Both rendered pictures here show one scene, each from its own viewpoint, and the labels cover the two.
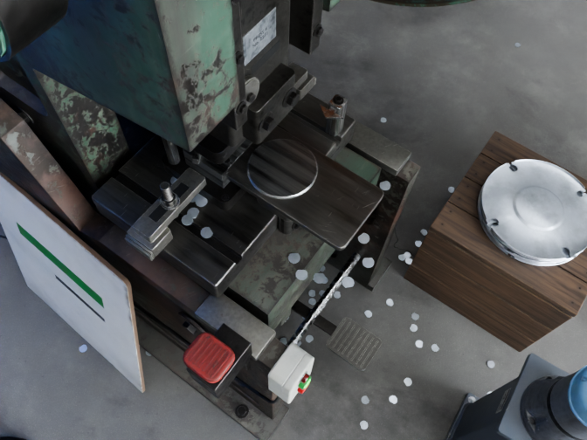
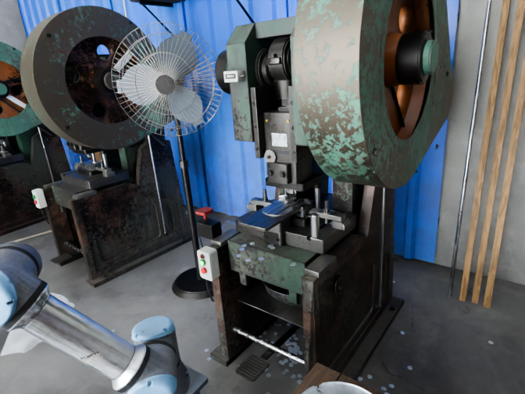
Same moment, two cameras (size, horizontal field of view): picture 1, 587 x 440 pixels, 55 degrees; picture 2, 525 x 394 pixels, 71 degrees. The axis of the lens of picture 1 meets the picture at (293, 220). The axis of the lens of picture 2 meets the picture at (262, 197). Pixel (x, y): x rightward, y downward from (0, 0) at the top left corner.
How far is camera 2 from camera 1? 1.54 m
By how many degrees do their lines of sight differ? 76
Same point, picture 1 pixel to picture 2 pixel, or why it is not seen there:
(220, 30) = (245, 108)
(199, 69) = (239, 114)
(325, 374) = (245, 384)
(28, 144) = not seen: hidden behind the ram
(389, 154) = (315, 266)
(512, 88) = not seen: outside the picture
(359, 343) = (251, 368)
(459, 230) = (315, 378)
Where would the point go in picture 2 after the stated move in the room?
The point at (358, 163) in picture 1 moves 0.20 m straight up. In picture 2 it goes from (306, 256) to (305, 208)
